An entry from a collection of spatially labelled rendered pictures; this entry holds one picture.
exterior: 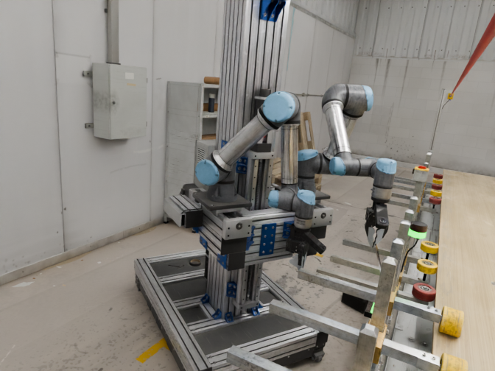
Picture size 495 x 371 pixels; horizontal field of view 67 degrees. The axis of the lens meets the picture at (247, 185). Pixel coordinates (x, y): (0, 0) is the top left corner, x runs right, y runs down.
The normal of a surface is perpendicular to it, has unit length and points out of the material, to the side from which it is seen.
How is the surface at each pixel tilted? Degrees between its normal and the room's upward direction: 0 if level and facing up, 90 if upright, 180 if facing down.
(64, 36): 90
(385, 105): 90
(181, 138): 90
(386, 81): 90
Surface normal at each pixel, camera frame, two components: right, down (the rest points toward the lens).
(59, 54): 0.86, 0.20
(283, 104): -0.25, 0.14
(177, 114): -0.51, 0.18
